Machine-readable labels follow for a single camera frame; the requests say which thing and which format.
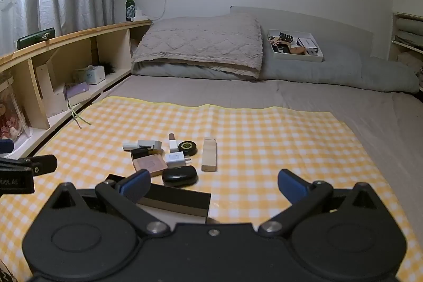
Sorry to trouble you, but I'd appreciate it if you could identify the wooden block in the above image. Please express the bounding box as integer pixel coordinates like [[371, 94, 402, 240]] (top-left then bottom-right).
[[201, 137, 218, 172]]

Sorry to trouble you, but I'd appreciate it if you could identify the green glasses case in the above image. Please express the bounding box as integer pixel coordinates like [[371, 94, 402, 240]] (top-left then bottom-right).
[[17, 27, 55, 48]]

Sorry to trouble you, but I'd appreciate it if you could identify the black oval case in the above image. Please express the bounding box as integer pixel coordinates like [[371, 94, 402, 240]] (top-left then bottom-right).
[[162, 166, 198, 187]]

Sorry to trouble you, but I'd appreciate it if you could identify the green glass bottle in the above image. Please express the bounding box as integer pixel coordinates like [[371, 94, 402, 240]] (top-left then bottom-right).
[[125, 0, 137, 21]]

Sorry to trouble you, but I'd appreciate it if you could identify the pink square box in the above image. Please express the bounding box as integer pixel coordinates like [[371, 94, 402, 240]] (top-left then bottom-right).
[[132, 156, 168, 177]]

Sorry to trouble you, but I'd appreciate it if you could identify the plywood board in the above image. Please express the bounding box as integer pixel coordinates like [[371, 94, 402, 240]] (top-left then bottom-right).
[[35, 54, 67, 118]]

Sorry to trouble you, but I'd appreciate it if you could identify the wooden rack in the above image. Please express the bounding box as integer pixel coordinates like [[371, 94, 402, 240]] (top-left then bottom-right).
[[392, 13, 423, 87]]

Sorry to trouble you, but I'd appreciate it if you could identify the white cloth with black drawing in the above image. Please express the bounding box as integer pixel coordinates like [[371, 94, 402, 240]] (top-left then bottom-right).
[[0, 256, 19, 282]]

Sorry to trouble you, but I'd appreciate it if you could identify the wooden bedside shelf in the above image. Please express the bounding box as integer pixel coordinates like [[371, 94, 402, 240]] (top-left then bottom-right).
[[0, 19, 153, 159]]

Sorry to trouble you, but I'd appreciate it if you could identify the small white box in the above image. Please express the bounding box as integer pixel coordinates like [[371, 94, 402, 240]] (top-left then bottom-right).
[[296, 37, 318, 49]]

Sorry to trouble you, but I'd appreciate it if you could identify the grey headboard cushion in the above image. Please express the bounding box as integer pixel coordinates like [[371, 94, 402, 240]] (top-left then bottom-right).
[[230, 6, 375, 59]]

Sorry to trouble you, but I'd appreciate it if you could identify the yellow checkered mat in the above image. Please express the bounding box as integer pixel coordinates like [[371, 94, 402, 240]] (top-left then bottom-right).
[[0, 96, 423, 282]]

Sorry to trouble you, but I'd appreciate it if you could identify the black cardboard box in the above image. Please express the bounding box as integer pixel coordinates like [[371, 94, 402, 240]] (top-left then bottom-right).
[[105, 174, 212, 225]]

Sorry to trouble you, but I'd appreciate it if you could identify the white charger plug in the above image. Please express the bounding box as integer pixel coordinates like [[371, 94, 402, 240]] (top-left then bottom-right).
[[165, 152, 192, 168]]

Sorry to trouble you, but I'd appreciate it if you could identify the clear bag of plush toys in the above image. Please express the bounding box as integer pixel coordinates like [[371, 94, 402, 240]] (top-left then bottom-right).
[[0, 77, 30, 140]]

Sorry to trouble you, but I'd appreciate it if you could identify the green cord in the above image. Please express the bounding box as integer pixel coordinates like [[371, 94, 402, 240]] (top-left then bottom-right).
[[67, 100, 92, 130]]

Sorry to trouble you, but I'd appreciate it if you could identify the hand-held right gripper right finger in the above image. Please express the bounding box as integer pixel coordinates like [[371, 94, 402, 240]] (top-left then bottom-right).
[[258, 169, 384, 237]]

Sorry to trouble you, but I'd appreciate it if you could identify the white tissue box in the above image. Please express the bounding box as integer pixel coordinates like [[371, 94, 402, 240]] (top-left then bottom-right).
[[75, 66, 105, 85]]

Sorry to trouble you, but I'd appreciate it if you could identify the grey quilted pillow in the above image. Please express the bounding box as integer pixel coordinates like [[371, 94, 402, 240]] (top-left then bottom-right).
[[131, 13, 264, 79]]

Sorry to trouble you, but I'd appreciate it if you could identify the purple box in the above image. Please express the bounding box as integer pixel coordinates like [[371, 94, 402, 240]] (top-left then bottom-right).
[[64, 82, 90, 106]]

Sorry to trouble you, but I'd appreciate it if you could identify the grey plastic bracket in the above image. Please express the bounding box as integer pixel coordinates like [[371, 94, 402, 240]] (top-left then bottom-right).
[[123, 140, 163, 155]]

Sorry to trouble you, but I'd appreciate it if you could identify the grey folded duvet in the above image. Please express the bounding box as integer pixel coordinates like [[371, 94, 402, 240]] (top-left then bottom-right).
[[131, 42, 420, 94]]

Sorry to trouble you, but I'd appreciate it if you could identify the black rectangular case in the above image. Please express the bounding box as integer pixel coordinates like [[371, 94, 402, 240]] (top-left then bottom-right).
[[131, 148, 156, 160]]

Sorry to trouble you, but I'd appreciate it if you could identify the white tray box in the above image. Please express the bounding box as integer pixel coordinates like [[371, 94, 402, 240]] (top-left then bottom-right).
[[266, 29, 325, 63]]

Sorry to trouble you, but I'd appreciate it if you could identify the grey curtain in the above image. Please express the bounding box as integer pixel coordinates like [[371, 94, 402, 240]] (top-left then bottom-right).
[[0, 0, 116, 54]]

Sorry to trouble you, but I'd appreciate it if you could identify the black round tin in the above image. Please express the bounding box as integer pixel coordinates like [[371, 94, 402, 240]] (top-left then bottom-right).
[[178, 141, 199, 156]]

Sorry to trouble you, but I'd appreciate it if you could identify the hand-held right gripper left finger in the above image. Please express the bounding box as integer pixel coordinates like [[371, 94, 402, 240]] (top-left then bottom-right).
[[48, 169, 169, 238]]

